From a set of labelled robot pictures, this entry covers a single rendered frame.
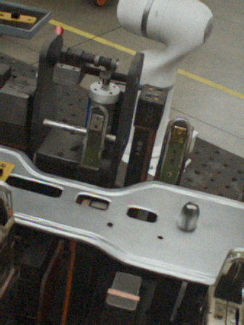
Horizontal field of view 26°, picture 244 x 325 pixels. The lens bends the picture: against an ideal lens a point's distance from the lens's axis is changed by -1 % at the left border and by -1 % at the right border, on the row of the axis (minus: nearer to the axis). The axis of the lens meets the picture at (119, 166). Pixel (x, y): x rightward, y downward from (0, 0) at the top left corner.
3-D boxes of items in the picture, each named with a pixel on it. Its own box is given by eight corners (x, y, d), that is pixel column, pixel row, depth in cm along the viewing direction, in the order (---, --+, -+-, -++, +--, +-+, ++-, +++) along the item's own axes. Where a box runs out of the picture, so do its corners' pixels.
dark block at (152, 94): (107, 258, 124) (137, 97, 101) (113, 239, 130) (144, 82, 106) (128, 264, 124) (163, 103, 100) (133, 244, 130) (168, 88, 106)
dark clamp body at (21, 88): (-18, 241, 123) (-18, 93, 102) (3, 207, 134) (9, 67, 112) (26, 253, 122) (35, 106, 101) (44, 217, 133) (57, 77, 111)
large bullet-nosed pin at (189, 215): (173, 235, 91) (182, 205, 87) (176, 223, 94) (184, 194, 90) (192, 240, 91) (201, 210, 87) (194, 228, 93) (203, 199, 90)
